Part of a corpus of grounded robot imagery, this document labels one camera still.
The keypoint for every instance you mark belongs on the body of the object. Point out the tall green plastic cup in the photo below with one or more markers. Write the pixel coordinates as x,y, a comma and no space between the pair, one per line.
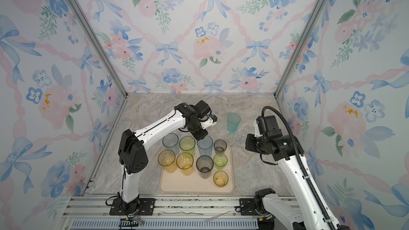
187,144

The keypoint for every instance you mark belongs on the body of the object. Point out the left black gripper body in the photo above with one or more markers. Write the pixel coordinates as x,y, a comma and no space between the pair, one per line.
199,133

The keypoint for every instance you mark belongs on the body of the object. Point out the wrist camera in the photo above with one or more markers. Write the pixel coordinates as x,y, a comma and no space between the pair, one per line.
256,132
205,113

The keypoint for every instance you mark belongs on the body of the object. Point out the tall yellow plastic cup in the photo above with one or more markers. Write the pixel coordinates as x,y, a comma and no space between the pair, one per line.
184,162

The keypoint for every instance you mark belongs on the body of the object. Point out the beige plastic tray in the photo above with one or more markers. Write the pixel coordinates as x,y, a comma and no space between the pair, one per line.
176,182

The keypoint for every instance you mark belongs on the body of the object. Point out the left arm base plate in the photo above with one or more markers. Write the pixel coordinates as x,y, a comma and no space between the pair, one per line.
138,207

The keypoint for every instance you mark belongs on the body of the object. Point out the aluminium front rail frame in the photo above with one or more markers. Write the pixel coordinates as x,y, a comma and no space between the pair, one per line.
91,212

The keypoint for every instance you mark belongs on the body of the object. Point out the teal plastic cup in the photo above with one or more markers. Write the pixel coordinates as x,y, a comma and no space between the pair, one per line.
233,122

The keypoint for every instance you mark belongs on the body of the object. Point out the small green plastic cup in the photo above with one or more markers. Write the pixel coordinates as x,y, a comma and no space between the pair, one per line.
220,160

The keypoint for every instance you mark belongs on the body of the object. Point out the light blue plastic cup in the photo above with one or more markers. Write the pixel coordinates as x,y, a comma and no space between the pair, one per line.
171,142

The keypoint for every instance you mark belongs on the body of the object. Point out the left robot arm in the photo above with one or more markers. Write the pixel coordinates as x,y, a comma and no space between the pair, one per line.
134,146

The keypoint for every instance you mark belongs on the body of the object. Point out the tall orange plastic cup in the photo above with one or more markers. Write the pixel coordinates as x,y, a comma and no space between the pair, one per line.
167,159

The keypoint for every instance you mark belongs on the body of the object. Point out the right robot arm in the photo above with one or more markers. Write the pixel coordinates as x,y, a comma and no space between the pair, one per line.
314,213

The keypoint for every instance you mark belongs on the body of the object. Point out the tall grey plastic cup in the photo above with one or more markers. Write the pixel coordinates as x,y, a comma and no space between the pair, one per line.
205,166

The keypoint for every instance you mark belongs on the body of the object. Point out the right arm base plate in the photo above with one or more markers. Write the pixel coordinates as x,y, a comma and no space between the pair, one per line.
250,207

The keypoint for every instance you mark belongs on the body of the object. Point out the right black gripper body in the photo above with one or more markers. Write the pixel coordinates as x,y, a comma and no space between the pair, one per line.
253,142

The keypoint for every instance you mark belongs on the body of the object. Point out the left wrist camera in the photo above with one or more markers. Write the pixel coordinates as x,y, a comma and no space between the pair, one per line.
205,113

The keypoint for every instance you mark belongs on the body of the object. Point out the blue ribbed plastic cup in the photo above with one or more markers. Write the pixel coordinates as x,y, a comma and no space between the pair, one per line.
205,146

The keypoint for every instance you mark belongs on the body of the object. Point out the small grey plastic cup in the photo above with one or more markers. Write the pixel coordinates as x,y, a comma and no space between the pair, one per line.
220,146

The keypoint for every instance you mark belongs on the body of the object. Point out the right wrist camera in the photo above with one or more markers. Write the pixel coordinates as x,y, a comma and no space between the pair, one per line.
256,132

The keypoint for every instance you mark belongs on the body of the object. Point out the small yellow plastic cup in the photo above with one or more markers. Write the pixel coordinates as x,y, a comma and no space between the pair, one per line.
220,178

